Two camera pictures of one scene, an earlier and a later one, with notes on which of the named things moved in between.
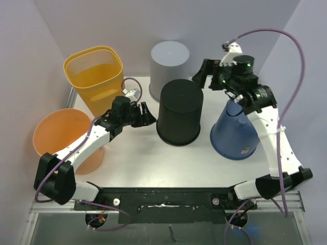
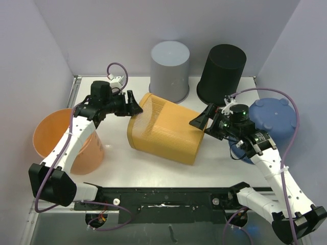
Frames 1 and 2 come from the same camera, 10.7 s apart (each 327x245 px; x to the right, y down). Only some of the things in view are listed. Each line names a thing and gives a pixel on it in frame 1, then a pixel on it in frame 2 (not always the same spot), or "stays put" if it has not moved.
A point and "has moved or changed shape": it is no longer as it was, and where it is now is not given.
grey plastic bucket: (169, 60) stays put
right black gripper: (213, 75) -> (213, 121)
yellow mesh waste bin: (96, 73) -> (163, 129)
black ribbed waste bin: (180, 112) has moved or changed shape
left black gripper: (144, 119) -> (131, 108)
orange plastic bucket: (61, 129) stays put
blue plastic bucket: (233, 136) has moved or changed shape
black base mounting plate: (168, 205) stays put
